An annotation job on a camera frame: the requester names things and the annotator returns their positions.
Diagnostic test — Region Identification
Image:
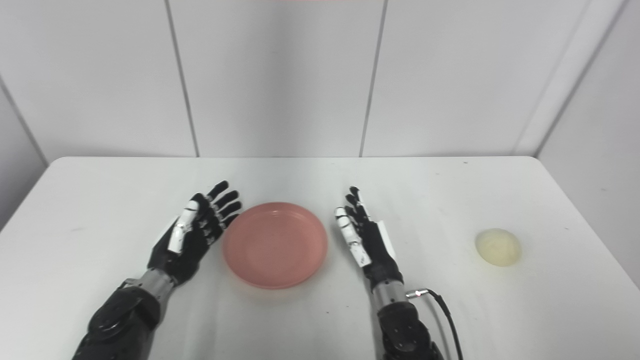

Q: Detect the white steamed bun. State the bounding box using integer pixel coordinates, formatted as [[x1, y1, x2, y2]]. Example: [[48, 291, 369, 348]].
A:
[[474, 228, 522, 267]]

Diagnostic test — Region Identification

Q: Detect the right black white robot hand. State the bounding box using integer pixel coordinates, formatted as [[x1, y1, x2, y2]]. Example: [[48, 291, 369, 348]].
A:
[[334, 186, 404, 290]]

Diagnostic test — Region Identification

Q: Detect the pink round plate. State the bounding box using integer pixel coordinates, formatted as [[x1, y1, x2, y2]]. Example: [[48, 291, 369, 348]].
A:
[[222, 201, 329, 290]]

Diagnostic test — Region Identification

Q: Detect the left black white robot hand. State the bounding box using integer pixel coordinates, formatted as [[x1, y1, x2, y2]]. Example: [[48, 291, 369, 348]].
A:
[[147, 180, 243, 286]]

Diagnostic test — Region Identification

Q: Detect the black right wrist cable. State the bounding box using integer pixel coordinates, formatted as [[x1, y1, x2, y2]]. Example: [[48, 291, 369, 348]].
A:
[[406, 288, 464, 360]]

